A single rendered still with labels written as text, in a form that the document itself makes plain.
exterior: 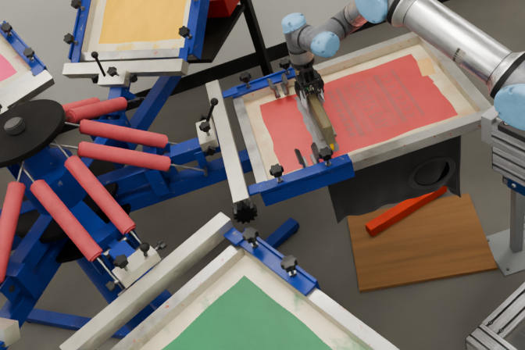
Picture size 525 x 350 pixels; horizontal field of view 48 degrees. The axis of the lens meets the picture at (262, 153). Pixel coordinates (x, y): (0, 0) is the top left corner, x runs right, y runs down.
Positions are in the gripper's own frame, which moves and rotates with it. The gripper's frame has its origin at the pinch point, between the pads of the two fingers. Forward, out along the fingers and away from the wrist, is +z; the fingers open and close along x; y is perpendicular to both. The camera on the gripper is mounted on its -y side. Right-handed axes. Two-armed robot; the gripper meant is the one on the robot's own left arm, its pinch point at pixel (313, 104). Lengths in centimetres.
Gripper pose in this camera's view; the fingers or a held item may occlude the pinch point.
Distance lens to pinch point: 205.3
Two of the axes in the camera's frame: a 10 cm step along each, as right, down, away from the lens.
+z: 2.6, 7.2, 6.5
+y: 2.0, 6.2, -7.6
